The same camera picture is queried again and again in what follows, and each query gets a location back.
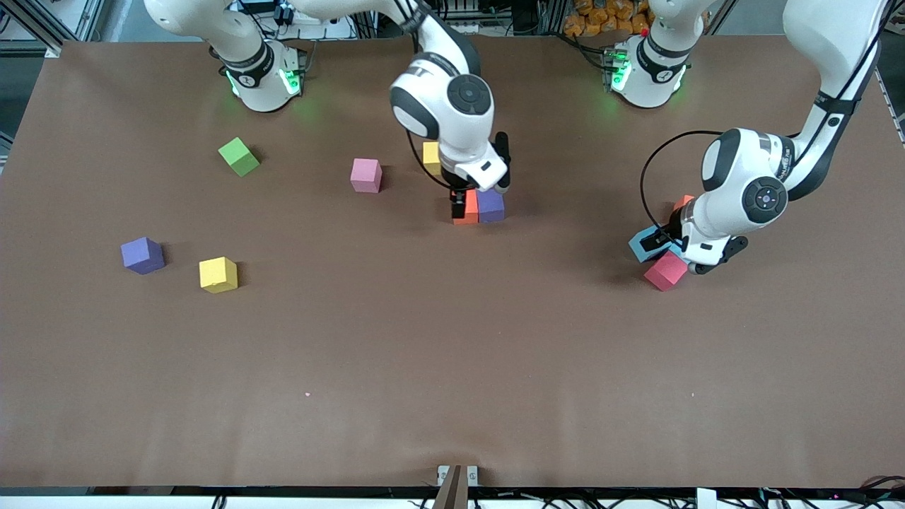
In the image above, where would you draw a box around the purple foam cube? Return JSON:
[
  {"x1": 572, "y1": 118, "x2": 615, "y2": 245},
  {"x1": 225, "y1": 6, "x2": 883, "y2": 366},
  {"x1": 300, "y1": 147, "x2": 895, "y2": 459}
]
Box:
[
  {"x1": 120, "y1": 237, "x2": 165, "y2": 276},
  {"x1": 477, "y1": 189, "x2": 506, "y2": 224}
]

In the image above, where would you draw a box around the light blue foam cube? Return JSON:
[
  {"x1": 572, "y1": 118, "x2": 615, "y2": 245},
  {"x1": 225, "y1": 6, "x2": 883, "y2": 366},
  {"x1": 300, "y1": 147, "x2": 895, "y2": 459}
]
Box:
[{"x1": 629, "y1": 226, "x2": 672, "y2": 264}]

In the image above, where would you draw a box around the crimson foam cube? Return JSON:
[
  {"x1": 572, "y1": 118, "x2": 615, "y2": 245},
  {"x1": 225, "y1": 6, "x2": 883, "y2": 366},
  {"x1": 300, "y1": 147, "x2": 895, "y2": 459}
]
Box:
[{"x1": 643, "y1": 250, "x2": 690, "y2": 292}]

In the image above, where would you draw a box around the pink foam cube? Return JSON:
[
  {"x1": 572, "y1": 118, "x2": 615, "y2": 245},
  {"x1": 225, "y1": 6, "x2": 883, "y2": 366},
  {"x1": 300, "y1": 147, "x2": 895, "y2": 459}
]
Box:
[{"x1": 350, "y1": 158, "x2": 383, "y2": 194}]

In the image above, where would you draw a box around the green foam cube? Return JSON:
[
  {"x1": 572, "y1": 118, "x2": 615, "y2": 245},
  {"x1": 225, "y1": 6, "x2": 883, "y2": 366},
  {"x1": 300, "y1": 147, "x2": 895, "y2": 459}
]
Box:
[{"x1": 218, "y1": 136, "x2": 261, "y2": 177}]

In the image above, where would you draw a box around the orange mesh bag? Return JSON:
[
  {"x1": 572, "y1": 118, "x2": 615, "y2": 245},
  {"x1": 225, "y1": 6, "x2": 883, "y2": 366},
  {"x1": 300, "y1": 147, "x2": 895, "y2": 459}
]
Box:
[{"x1": 564, "y1": 0, "x2": 655, "y2": 37}]

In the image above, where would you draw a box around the white power strip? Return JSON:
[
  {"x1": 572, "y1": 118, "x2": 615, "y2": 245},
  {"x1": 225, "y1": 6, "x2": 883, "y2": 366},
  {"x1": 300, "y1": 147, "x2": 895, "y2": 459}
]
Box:
[{"x1": 272, "y1": 4, "x2": 325, "y2": 25}]

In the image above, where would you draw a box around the aluminium frame post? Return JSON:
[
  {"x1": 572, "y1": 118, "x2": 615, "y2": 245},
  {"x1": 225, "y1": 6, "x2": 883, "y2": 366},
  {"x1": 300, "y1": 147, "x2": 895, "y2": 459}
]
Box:
[{"x1": 539, "y1": 0, "x2": 566, "y2": 35}]

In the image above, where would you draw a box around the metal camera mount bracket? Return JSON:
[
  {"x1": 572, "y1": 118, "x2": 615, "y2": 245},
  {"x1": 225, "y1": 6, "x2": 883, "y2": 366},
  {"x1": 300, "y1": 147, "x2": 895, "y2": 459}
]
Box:
[{"x1": 433, "y1": 464, "x2": 480, "y2": 509}]

